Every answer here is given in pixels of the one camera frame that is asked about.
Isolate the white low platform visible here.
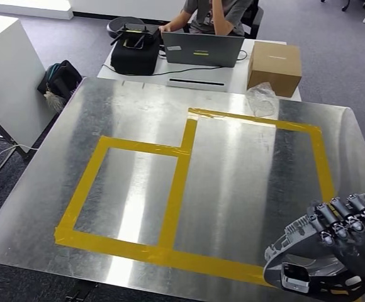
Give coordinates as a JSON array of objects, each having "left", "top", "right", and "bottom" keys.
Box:
[{"left": 0, "top": 0, "right": 73, "bottom": 20}]

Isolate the white cable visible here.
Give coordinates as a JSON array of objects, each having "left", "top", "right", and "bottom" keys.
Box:
[{"left": 0, "top": 143, "right": 39, "bottom": 170}]

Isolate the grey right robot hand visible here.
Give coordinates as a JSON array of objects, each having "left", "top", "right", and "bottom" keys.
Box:
[{"left": 307, "top": 193, "right": 365, "bottom": 280}]

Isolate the white office desk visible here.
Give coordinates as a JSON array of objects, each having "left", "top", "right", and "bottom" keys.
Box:
[{"left": 97, "top": 38, "right": 302, "bottom": 103}]

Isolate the clear plastic bag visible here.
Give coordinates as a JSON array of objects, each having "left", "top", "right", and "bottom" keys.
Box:
[{"left": 246, "top": 82, "right": 280, "bottom": 118}]

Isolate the yellow tape outline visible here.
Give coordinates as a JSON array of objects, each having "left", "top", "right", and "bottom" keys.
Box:
[{"left": 54, "top": 107, "right": 336, "bottom": 288}]

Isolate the black backpack with pompom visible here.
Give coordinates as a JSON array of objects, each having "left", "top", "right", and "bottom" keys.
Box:
[{"left": 36, "top": 60, "right": 83, "bottom": 114}]

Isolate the brown cardboard box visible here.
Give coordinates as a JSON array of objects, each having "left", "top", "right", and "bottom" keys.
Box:
[{"left": 246, "top": 40, "right": 303, "bottom": 99}]

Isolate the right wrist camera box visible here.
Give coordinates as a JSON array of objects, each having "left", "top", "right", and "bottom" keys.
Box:
[{"left": 280, "top": 262, "right": 311, "bottom": 293}]

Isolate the person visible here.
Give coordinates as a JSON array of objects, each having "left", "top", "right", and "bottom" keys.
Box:
[{"left": 159, "top": 0, "right": 254, "bottom": 38}]

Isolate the black carry case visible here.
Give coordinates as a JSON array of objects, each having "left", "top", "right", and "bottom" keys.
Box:
[{"left": 110, "top": 37, "right": 162, "bottom": 77}]

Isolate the black round stool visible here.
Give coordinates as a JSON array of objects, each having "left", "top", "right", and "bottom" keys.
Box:
[{"left": 106, "top": 16, "right": 145, "bottom": 40}]

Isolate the tilted white desk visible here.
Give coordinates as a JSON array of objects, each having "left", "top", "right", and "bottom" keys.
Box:
[{"left": 0, "top": 18, "right": 57, "bottom": 194}]

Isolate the black router with antennas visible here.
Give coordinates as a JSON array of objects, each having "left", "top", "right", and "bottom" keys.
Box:
[{"left": 110, "top": 23, "right": 161, "bottom": 50}]

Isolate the grey laptop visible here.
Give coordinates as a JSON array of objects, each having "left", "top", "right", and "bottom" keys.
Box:
[{"left": 162, "top": 31, "right": 246, "bottom": 69}]

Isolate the grey plastic wheel hubcap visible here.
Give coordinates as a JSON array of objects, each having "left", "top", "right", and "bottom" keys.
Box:
[{"left": 263, "top": 190, "right": 365, "bottom": 302}]

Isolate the black chair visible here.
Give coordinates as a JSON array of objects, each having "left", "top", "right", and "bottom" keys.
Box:
[{"left": 240, "top": 0, "right": 264, "bottom": 40}]

